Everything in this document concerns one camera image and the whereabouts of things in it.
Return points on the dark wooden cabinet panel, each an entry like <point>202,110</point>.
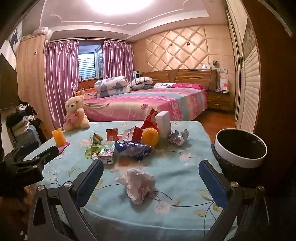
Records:
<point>272,69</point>

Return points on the wooden headboard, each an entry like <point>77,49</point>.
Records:
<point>189,76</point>

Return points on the light wooden wardrobe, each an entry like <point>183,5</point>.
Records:
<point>32,81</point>

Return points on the white pillow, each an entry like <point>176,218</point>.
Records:
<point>164,85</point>

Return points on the folded grey-patterned quilt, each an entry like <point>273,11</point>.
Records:
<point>141,83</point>

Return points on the round white-rimmed trash bin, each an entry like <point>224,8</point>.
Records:
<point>240,150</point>

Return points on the cream teddy bear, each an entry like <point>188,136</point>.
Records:
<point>74,109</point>

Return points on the pink curtain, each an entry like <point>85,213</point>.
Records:
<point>61,81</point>
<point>118,60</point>

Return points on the teal floral tablecloth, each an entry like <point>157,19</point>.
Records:
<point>180,166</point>

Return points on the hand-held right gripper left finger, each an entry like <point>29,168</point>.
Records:
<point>90,180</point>

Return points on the pink floral bed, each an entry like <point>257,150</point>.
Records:
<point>148,102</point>

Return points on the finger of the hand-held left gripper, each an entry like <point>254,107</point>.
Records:
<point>34,157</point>

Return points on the window with blinds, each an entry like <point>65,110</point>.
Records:
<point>89,62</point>

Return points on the wall poster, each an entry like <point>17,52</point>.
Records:
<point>15,38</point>

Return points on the small drink carton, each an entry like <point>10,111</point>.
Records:
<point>106,155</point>

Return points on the pile of clothes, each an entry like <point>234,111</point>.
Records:
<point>20,115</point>

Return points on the black television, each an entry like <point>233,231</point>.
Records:
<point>8,83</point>

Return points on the louvered sliding wardrobe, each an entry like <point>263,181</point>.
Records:
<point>249,81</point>

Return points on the orange snack wrapper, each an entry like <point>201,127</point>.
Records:
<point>112,134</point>

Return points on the wall switch panel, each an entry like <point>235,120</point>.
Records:
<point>222,70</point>

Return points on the crumpled purple printed paper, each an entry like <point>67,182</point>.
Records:
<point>178,136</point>

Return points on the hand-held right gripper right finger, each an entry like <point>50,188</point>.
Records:
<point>212,183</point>

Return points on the blue suitcase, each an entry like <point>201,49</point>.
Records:
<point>25,136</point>

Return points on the round ceiling light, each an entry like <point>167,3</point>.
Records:
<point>120,3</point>

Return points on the white foam fruit net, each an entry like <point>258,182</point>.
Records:
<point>163,124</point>

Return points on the white paper bag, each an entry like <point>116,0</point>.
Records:
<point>224,85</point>

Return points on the green plastic wrapper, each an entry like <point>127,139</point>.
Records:
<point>92,150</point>

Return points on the crumpled white tissue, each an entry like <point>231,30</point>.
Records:
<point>136,185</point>

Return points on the red and white box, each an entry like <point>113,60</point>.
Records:
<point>131,134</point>

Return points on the blue and white plastic bag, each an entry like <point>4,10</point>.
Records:
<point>131,149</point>

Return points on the pink pillow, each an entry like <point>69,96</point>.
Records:
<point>187,86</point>

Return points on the folded heart-print quilt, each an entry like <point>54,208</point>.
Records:
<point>111,87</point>

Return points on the wooden nightstand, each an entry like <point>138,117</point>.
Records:
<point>219,100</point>

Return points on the pink flat wrapper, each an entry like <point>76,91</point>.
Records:
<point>64,147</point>

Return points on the yellow foam fruit net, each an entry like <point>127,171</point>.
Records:
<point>150,137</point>

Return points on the red snack wrapper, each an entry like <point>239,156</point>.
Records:
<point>149,119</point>

